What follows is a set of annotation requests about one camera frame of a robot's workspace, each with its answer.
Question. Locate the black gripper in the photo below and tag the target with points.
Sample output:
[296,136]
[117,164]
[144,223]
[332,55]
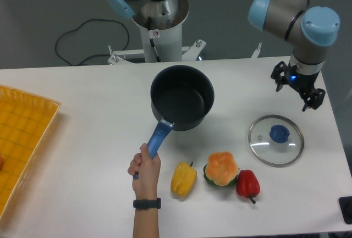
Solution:
[301,77]

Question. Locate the black pot blue handle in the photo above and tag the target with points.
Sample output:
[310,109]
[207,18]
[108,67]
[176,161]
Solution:
[181,96]

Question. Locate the person's forearm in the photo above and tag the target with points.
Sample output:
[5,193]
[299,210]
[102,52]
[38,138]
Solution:
[146,223]

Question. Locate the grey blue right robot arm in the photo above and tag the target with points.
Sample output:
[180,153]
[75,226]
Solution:
[311,31]

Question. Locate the orange flower-shaped bread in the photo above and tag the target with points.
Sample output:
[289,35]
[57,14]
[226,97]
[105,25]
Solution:
[221,168]

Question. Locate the person's bare hand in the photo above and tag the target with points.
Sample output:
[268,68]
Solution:
[145,172]

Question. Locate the glass lid blue knob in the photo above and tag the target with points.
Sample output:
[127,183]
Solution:
[276,140]

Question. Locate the red bell pepper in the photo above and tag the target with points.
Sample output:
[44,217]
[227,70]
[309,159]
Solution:
[248,185]

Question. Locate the green bell pepper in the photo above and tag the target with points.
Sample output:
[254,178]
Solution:
[211,182]

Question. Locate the black object at table edge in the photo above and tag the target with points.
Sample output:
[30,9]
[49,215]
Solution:
[345,207]

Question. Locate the yellow bell pepper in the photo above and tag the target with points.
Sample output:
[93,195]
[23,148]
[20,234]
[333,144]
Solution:
[183,179]

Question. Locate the black wrist watch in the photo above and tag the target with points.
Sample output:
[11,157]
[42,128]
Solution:
[147,204]

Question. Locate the yellow woven basket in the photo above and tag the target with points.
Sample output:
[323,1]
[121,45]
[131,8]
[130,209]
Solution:
[25,120]

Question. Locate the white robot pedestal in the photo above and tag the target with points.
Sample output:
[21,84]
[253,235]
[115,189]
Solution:
[128,55]

